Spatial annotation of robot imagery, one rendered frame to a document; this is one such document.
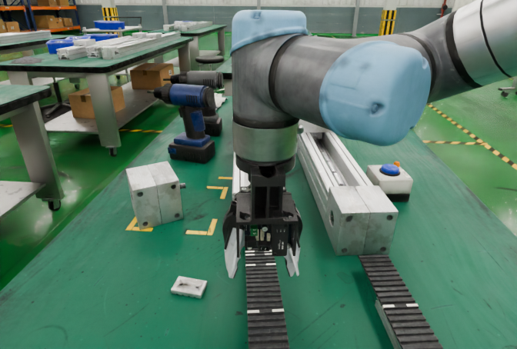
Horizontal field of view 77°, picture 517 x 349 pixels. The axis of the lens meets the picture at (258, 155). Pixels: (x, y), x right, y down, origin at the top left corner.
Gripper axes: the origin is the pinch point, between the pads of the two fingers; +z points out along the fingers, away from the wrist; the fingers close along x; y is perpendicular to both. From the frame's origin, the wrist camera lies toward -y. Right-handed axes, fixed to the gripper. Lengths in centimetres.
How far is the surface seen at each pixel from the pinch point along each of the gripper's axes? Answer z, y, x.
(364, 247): 4.2, -8.4, 19.3
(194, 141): 0, -49, -16
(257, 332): 2.3, 8.9, -1.0
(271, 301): 2.5, 4.1, 1.3
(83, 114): 61, -261, -150
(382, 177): -0.1, -26.5, 29.4
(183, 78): -14, -70, -22
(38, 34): 5, -421, -264
